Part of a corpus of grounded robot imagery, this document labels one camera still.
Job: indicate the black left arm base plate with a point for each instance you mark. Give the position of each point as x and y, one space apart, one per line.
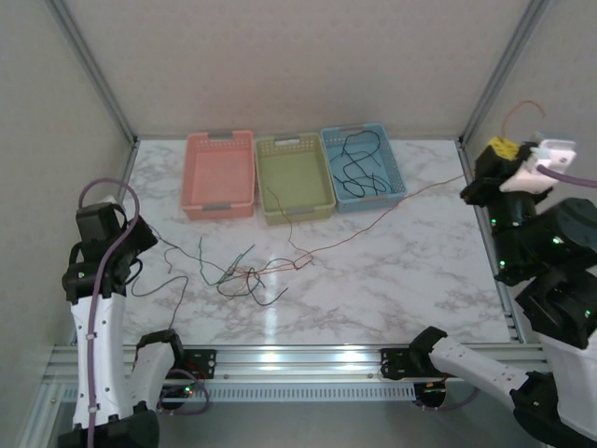
203 361

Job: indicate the aluminium frame post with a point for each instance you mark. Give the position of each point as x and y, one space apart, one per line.
97 74
501 70

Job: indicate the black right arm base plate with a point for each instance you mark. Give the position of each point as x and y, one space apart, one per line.
396 364

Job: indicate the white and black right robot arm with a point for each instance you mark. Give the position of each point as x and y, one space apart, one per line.
485 368

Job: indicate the black right controller board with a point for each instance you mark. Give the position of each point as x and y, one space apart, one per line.
431 394

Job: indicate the blue plastic basket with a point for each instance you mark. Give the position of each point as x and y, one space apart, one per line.
364 142

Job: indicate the green plastic basket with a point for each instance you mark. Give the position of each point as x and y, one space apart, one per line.
298 177

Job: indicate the black controller board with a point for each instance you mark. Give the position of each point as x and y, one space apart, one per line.
431 394
179 394

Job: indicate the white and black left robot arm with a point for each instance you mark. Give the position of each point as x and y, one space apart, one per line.
100 354

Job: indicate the black left controller board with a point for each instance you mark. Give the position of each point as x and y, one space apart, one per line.
179 394

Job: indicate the aluminium mounting rail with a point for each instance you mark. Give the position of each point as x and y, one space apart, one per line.
298 361

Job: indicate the pink plastic basket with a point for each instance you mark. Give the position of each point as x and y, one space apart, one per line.
219 172

